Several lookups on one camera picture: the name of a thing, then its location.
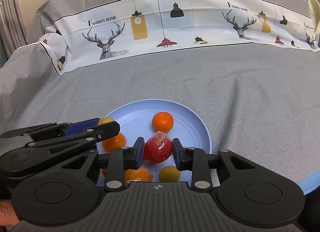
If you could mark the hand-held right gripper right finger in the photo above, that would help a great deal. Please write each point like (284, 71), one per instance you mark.
(176, 154)

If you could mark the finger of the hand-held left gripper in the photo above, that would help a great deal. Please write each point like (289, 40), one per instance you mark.
(105, 130)
(80, 125)

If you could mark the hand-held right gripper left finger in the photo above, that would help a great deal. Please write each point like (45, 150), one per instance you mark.
(138, 153)

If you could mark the plastic-wrapped red fruit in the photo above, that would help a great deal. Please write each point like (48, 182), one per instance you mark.
(158, 150)

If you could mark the brownish yellow round fruit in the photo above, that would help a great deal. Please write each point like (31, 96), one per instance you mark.
(169, 174)

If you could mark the plastic-wrapped orange tangerine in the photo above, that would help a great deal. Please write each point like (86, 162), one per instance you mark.
(137, 175)

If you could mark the light blue plate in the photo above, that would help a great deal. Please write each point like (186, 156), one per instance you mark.
(140, 114)

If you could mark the person's left hand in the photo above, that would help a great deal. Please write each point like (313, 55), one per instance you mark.
(7, 212)

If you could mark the grey bed sheet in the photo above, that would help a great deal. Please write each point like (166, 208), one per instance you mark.
(225, 92)

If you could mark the grey curtain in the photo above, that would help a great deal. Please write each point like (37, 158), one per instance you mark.
(12, 22)

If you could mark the light blue cloth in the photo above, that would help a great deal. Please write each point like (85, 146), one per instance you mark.
(311, 184)

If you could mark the pale yellow cloth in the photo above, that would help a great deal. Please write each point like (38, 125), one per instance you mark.
(315, 9)

